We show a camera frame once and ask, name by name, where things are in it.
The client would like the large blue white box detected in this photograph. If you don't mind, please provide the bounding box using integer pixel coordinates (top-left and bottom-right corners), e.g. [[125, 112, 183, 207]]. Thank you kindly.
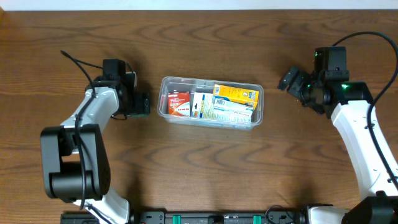
[[191, 92, 216, 119]]

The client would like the yellow box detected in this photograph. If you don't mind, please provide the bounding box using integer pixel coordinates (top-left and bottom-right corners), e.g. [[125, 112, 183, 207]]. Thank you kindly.
[[213, 84, 259, 109]]

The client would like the dark green small box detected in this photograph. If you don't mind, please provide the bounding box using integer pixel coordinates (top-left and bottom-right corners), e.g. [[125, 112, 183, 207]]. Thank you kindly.
[[126, 113, 149, 118]]

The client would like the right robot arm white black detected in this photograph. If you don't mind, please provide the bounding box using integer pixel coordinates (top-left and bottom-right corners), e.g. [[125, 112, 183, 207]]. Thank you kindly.
[[277, 47, 397, 223]]

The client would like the slim white blue box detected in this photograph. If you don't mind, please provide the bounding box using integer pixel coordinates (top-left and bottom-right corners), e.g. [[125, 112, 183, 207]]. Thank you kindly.
[[213, 96, 254, 123]]

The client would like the red orange small box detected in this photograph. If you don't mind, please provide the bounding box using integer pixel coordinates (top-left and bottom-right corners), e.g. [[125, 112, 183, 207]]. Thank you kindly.
[[168, 92, 191, 117]]

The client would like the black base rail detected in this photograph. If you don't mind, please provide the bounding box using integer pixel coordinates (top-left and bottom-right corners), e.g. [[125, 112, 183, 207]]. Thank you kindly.
[[60, 203, 371, 224]]

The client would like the clear plastic container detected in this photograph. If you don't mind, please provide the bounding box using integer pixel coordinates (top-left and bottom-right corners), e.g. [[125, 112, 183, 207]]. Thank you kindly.
[[157, 77, 264, 130]]

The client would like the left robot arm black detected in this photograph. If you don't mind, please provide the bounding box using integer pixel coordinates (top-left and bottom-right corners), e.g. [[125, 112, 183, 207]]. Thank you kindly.
[[40, 59, 150, 223]]

